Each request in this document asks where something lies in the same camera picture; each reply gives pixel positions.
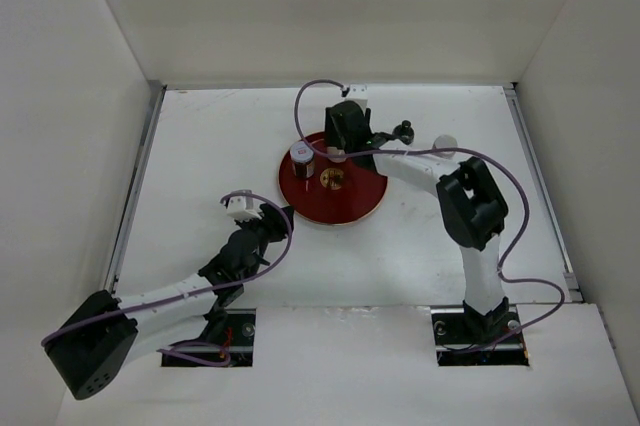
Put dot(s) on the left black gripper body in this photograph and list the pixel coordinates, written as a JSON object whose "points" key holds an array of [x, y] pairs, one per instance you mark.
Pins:
{"points": [[264, 235]]}

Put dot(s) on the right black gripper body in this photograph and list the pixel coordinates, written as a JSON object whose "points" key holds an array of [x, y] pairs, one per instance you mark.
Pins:
{"points": [[332, 137]]}

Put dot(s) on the black cap salt bottle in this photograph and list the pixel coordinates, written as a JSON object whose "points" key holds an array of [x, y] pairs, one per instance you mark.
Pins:
{"points": [[337, 155]]}

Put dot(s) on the dark sauce jar white lid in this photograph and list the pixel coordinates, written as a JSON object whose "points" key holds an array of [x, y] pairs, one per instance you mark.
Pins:
{"points": [[302, 160]]}

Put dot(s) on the black cap pepper bottle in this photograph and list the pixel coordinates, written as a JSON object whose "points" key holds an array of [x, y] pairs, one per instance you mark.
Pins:
{"points": [[404, 132]]}

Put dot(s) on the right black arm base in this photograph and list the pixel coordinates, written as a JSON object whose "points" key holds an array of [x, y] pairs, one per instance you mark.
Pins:
{"points": [[463, 338]]}

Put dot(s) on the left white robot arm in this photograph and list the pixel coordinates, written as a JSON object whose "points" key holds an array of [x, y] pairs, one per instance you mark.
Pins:
{"points": [[106, 332]]}

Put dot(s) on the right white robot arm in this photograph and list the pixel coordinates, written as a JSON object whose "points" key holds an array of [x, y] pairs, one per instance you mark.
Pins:
{"points": [[472, 207]]}

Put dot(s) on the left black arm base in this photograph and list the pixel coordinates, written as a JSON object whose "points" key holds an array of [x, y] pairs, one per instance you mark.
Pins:
{"points": [[226, 342]]}

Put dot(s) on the red round tray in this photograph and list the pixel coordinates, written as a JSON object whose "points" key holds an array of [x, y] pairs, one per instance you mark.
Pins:
{"points": [[337, 193]]}

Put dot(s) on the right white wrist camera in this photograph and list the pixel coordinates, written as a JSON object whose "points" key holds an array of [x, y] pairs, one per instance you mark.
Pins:
{"points": [[357, 93]]}

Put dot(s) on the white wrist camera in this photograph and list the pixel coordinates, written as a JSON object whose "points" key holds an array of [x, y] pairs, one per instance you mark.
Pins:
{"points": [[239, 205], [357, 93]]}

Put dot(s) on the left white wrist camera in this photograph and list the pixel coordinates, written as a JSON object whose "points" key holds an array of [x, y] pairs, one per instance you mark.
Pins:
{"points": [[239, 205]]}

